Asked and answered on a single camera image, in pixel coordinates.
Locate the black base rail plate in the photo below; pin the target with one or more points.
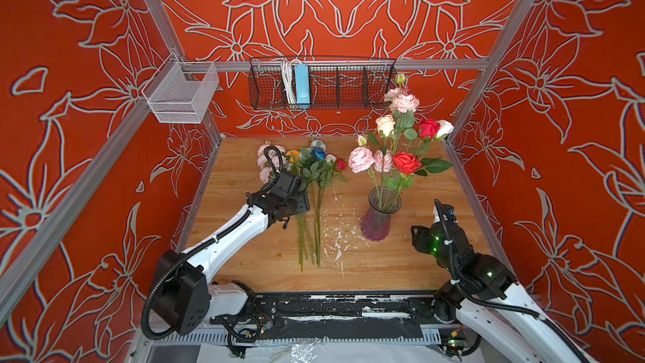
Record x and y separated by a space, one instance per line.
398 317

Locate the mixed flower bunch on table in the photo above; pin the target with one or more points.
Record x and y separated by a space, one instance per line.
318 168

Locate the peach rose flower stem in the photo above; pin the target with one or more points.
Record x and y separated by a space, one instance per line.
385 126

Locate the purple ribbed glass vase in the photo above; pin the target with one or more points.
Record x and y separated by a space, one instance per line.
376 223

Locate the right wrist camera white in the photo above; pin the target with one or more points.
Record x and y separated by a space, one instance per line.
443 213

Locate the pink peony flower stem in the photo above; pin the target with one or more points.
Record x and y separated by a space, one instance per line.
360 158

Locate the black wire wall basket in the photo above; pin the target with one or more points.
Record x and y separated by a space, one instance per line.
336 83

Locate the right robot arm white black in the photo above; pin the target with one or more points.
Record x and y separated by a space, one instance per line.
484 295

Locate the red rose flower stem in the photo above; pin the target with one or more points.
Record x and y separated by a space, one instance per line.
404 168

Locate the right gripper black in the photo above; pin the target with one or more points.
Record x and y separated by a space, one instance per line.
422 237

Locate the white rose flower stem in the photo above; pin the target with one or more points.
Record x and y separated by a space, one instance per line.
430 131

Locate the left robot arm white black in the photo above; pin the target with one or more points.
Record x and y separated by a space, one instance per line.
182 294

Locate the blue flat box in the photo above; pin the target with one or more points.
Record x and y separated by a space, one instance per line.
301 74

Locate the pink carnation spray stem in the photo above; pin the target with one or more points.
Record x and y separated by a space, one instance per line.
403 106

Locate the white mesh wall basket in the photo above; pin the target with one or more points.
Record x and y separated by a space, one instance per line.
181 92

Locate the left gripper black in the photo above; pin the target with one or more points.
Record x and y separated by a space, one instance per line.
302 202

